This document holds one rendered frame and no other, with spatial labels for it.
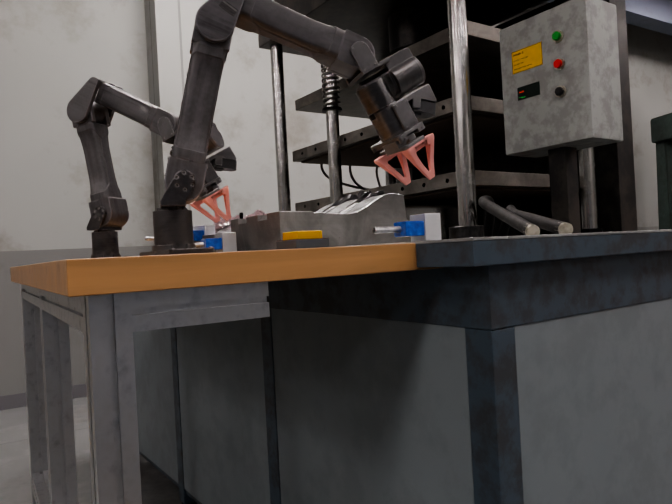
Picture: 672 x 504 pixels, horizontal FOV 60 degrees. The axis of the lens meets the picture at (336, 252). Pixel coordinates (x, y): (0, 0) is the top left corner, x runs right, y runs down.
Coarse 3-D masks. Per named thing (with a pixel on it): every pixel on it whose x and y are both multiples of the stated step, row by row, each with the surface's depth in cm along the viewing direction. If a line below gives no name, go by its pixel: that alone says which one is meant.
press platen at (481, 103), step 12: (444, 108) 200; (480, 108) 196; (492, 108) 200; (420, 120) 208; (432, 120) 207; (360, 132) 237; (372, 132) 231; (324, 144) 259; (348, 144) 244; (300, 156) 276; (312, 156) 269
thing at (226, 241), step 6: (216, 234) 145; (222, 234) 142; (228, 234) 143; (234, 234) 143; (204, 240) 141; (210, 240) 141; (216, 240) 141; (222, 240) 142; (228, 240) 143; (234, 240) 143; (198, 246) 141; (204, 246) 141; (210, 246) 141; (216, 246) 141; (222, 246) 142; (228, 246) 142; (234, 246) 143
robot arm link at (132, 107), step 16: (96, 80) 142; (80, 96) 144; (96, 96) 143; (112, 96) 143; (128, 96) 142; (80, 112) 144; (112, 112) 151; (128, 112) 141; (144, 112) 139; (160, 112) 137; (176, 128) 137
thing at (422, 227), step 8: (416, 216) 111; (424, 216) 108; (432, 216) 109; (400, 224) 108; (408, 224) 107; (416, 224) 108; (424, 224) 108; (432, 224) 109; (440, 224) 110; (376, 232) 106; (384, 232) 107; (392, 232) 108; (400, 232) 109; (408, 232) 107; (416, 232) 108; (424, 232) 109; (432, 232) 109; (440, 232) 110; (416, 240) 111; (424, 240) 109
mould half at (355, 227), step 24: (288, 216) 132; (312, 216) 136; (336, 216) 140; (360, 216) 144; (384, 216) 148; (240, 240) 148; (264, 240) 137; (336, 240) 139; (360, 240) 144; (384, 240) 148; (408, 240) 153
